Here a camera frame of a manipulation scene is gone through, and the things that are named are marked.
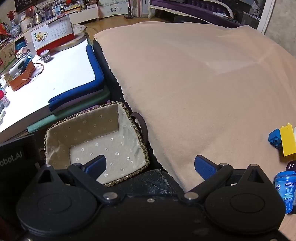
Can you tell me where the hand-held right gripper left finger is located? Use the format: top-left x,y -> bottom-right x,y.
35,155 -> 121,204

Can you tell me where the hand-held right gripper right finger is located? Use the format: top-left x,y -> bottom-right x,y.
181,155 -> 271,205

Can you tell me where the woven basket with floral lining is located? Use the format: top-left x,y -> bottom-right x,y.
44,101 -> 150,188

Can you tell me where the blue building block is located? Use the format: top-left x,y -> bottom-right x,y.
268,128 -> 283,148

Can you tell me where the blue candy bottle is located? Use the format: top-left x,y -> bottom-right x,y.
274,171 -> 296,214

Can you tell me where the yellow hollow building block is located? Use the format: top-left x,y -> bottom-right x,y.
279,124 -> 296,157

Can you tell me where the green mat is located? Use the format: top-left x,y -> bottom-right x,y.
27,89 -> 111,134

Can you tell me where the red capped white spray bottle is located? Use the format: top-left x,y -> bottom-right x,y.
0,90 -> 10,107

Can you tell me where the lavender mat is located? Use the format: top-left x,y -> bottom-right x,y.
53,89 -> 105,114

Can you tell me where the orange leather organizer box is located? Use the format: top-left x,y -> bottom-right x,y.
8,61 -> 37,91

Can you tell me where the beige blanket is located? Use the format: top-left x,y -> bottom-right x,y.
94,22 -> 296,235

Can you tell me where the white handheld device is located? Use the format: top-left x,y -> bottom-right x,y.
9,56 -> 33,76

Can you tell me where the blue cushion mat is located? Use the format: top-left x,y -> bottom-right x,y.
48,44 -> 105,113

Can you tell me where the cardboard box with tree print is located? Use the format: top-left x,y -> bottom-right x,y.
0,42 -> 17,73

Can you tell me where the small lidded jar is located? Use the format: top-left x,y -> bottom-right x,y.
40,50 -> 52,63

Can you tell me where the blue and white vase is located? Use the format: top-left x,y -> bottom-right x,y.
9,20 -> 22,38

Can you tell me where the desk calendar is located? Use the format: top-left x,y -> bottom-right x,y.
31,15 -> 74,56

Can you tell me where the round marble tray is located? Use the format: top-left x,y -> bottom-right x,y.
55,24 -> 90,52

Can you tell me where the white rice cooker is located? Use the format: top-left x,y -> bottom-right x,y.
20,17 -> 33,32

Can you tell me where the white low cabinet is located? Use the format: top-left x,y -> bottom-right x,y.
68,6 -> 100,25

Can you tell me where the stick vacuum cleaner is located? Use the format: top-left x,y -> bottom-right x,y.
124,0 -> 136,19

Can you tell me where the white board with drawings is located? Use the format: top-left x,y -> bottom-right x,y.
99,3 -> 126,18

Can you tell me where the purple sofa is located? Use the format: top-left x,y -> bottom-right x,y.
149,0 -> 244,29

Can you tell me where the thin brown cord loop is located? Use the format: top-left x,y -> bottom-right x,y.
23,62 -> 45,82

